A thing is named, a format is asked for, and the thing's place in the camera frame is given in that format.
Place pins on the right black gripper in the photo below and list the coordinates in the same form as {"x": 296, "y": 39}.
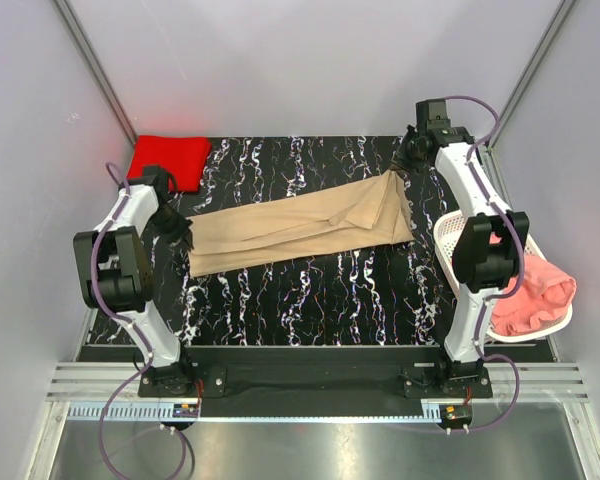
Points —
{"x": 399, "y": 156}

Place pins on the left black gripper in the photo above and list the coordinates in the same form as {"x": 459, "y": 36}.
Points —
{"x": 181, "y": 236}

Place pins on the beige t shirt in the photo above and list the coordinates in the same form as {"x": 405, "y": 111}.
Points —
{"x": 361, "y": 214}

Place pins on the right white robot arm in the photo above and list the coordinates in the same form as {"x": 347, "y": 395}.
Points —
{"x": 488, "y": 258}

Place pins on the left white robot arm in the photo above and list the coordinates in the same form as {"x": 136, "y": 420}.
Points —
{"x": 116, "y": 277}

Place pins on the folded red t shirt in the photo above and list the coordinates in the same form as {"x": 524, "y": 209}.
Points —
{"x": 183, "y": 157}

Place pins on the white plastic laundry basket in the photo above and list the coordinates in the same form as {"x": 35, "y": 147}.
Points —
{"x": 446, "y": 232}

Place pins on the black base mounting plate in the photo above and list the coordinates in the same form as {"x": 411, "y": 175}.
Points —
{"x": 415, "y": 372}

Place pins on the left electronics board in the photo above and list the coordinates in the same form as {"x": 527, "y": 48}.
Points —
{"x": 186, "y": 410}

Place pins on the electronics board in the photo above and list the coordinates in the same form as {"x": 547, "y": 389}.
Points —
{"x": 186, "y": 410}
{"x": 461, "y": 414}

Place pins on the pink t shirt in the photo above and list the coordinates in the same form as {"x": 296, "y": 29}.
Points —
{"x": 542, "y": 305}

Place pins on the right electronics board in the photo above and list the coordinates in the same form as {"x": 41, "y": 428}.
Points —
{"x": 461, "y": 414}

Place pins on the left aluminium corner post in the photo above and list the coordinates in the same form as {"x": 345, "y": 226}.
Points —
{"x": 87, "y": 52}

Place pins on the aluminium corner post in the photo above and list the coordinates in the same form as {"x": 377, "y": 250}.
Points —
{"x": 87, "y": 52}
{"x": 540, "y": 53}

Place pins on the right aluminium corner post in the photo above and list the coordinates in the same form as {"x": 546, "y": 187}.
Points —
{"x": 540, "y": 53}

